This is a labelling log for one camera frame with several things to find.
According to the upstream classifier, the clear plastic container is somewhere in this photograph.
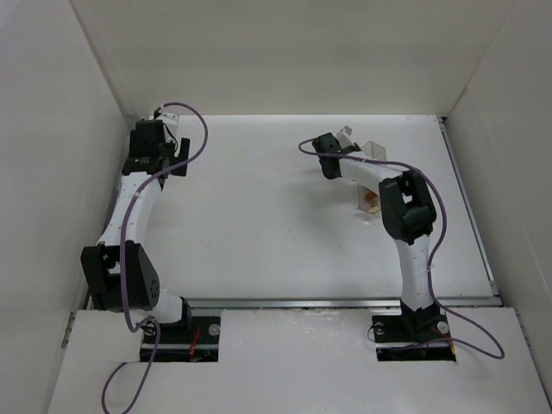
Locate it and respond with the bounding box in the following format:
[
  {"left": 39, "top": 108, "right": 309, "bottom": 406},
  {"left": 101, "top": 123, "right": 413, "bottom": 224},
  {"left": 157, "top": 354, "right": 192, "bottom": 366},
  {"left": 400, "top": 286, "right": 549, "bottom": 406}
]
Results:
[{"left": 357, "top": 141, "right": 386, "bottom": 214}]

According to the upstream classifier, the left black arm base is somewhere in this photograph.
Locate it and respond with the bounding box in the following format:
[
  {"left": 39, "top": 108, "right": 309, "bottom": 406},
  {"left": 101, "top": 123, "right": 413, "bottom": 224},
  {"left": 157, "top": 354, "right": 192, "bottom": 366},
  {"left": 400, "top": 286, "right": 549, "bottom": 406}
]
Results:
[{"left": 154, "top": 316, "right": 221, "bottom": 363}]

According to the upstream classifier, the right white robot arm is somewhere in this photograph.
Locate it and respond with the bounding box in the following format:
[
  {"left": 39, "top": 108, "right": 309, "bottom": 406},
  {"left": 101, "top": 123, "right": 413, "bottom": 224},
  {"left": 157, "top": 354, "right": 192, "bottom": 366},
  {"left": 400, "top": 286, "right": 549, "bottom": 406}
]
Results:
[{"left": 312, "top": 129, "right": 441, "bottom": 342}]

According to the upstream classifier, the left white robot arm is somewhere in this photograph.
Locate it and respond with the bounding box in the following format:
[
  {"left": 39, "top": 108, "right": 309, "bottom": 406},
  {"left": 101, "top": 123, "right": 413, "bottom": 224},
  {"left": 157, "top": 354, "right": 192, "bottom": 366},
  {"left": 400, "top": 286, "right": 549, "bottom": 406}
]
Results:
[{"left": 80, "top": 110, "right": 190, "bottom": 324}]

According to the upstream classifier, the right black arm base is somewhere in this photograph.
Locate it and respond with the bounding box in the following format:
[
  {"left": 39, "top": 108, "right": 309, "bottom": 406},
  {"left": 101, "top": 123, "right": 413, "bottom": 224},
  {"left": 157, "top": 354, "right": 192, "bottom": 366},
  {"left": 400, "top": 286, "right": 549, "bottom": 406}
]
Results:
[{"left": 367, "top": 304, "right": 456, "bottom": 362}]

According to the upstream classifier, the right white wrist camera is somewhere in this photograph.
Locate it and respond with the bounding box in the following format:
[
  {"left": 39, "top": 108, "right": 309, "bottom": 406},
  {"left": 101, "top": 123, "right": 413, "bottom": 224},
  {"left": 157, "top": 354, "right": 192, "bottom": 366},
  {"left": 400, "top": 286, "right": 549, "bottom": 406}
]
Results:
[{"left": 336, "top": 126, "right": 354, "bottom": 148}]

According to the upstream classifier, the aluminium table rail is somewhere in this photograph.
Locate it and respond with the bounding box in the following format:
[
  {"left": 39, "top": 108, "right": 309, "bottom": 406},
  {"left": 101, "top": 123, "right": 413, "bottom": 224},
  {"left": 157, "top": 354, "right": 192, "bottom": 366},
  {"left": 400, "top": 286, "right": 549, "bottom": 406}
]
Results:
[{"left": 188, "top": 296, "right": 503, "bottom": 310}]

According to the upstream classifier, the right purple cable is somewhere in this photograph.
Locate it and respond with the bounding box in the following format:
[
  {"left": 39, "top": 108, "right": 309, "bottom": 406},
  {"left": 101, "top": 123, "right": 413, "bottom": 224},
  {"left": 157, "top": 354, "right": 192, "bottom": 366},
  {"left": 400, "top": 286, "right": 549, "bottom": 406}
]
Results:
[{"left": 298, "top": 138, "right": 505, "bottom": 361}]

